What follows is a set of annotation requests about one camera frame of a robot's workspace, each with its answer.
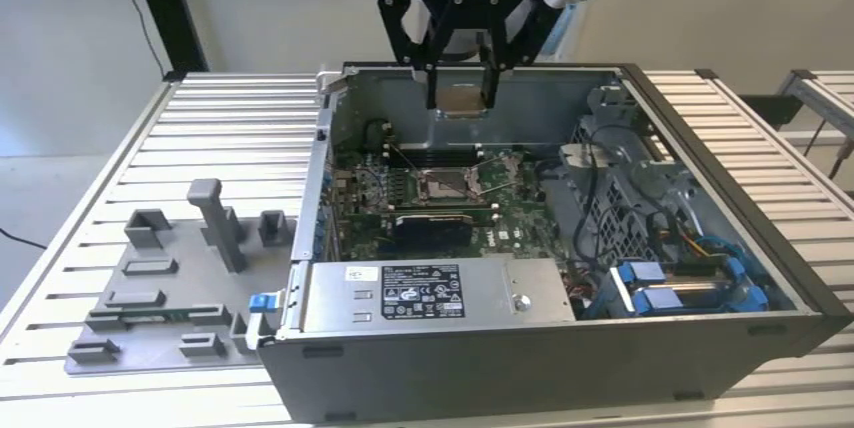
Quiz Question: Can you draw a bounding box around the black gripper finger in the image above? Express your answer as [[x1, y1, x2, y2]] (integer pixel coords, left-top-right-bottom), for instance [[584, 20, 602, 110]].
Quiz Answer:
[[372, 0, 469, 110], [477, 0, 559, 110]]

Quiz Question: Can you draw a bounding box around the square silver CPU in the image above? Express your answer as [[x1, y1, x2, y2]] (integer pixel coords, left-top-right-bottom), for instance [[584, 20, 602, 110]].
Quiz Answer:
[[436, 84, 488, 120]]

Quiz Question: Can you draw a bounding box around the CPU socket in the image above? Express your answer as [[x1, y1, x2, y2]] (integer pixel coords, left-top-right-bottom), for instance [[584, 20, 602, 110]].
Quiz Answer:
[[409, 165, 483, 207]]

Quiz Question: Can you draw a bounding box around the thin metal locking lever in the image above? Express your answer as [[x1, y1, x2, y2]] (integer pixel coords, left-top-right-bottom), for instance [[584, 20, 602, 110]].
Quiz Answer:
[[480, 157, 527, 195]]

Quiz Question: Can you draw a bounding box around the green motherboard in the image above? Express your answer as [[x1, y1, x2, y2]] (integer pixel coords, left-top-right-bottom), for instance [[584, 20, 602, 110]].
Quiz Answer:
[[329, 117, 576, 263]]

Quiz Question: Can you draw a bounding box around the grey perforated disk bay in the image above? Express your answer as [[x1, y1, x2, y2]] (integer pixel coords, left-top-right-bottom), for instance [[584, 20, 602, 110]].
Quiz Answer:
[[543, 83, 802, 320]]

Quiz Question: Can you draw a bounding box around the black block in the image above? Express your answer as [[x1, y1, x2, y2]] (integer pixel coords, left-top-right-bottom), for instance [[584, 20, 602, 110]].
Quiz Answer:
[[735, 93, 803, 132]]

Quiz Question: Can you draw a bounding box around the black graphics card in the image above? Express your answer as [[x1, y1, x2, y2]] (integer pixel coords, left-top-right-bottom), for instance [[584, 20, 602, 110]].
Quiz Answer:
[[377, 212, 475, 249]]

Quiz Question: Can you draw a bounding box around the aluminium side table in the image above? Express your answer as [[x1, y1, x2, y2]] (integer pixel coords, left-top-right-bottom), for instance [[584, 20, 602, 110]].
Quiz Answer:
[[776, 67, 854, 180]]

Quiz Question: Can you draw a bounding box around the silver power supply unit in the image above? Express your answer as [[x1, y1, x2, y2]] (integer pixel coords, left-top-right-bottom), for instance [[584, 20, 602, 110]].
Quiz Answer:
[[291, 257, 579, 335]]

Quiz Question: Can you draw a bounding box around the hard disk in blue carrier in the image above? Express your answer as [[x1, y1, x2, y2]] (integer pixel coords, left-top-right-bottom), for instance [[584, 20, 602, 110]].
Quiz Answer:
[[229, 289, 281, 352]]

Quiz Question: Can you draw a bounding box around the grey parts rack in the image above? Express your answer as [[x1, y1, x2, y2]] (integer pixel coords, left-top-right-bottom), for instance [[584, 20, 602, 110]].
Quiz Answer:
[[62, 177, 299, 377]]

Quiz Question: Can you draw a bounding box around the black open PC case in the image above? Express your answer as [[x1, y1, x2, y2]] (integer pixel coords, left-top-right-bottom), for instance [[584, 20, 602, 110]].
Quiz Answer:
[[256, 61, 854, 424]]

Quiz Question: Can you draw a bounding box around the green RAM stick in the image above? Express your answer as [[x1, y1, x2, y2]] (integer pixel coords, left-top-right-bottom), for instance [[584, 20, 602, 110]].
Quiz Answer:
[[89, 304, 225, 323]]

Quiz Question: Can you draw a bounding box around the black frame post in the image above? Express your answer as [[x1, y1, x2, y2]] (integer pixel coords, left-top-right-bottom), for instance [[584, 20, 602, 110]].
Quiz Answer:
[[125, 0, 211, 82]]

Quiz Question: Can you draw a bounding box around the thin black wall cable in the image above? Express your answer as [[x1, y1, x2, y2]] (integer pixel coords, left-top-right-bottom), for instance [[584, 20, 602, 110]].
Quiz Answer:
[[108, 0, 169, 80]]

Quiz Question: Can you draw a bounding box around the black wire bundle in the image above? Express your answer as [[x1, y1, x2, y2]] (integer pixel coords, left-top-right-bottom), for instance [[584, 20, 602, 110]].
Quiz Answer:
[[572, 112, 682, 269]]

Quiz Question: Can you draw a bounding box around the blue disk carrier handle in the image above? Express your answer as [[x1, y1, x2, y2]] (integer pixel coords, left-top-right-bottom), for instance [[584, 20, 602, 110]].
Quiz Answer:
[[619, 259, 666, 285], [630, 286, 686, 317]]

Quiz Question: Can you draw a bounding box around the thin black floor cable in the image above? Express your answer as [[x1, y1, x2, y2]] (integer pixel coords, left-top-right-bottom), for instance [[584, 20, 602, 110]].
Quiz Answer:
[[0, 226, 49, 250]]

